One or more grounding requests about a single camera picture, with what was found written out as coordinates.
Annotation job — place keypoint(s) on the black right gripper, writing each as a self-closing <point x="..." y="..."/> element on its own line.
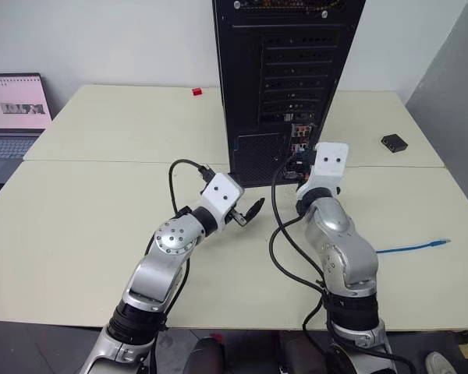
<point x="305" y="161"/>

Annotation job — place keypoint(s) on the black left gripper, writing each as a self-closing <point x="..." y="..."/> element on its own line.
<point x="237" y="217"/>

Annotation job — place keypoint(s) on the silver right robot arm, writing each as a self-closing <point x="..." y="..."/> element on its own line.
<point x="335" y="224"/>

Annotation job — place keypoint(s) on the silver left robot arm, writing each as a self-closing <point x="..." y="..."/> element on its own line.
<point x="171" y="241"/>

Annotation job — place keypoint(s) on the black computer tower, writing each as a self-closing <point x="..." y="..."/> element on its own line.
<point x="249" y="117"/>

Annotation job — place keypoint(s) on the small black box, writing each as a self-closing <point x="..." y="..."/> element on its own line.
<point x="394" y="143"/>

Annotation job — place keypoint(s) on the small red block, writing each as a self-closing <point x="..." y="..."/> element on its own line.
<point x="197" y="92"/>

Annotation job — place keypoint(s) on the dark rounded shape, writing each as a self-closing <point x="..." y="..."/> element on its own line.
<point x="208" y="356"/>

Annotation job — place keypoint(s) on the white shoe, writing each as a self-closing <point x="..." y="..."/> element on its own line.
<point x="438" y="364"/>

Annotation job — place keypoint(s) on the grey laptop with pink screen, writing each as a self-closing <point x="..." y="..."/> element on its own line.
<point x="11" y="117"/>

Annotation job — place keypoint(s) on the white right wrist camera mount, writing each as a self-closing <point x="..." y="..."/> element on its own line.
<point x="329" y="165"/>

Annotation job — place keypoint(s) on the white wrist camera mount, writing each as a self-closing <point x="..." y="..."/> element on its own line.
<point x="221" y="192"/>
<point x="329" y="165"/>

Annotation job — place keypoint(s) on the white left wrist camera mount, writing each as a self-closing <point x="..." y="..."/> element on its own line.
<point x="221" y="192"/>

